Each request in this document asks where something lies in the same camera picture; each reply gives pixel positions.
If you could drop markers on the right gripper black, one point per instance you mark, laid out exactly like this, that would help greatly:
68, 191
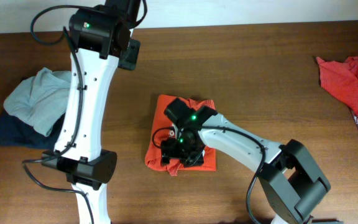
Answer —
168, 150

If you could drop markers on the orange soccer t-shirt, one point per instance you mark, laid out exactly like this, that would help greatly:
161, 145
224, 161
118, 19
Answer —
153, 156

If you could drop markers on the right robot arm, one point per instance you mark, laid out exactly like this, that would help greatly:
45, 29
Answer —
291, 179

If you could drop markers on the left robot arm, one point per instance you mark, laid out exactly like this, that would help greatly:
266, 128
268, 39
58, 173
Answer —
100, 42

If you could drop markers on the light grey folded shirt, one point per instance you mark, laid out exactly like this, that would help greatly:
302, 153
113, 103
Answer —
41, 100

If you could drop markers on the dark navy folded garment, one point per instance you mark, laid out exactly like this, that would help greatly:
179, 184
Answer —
14, 132

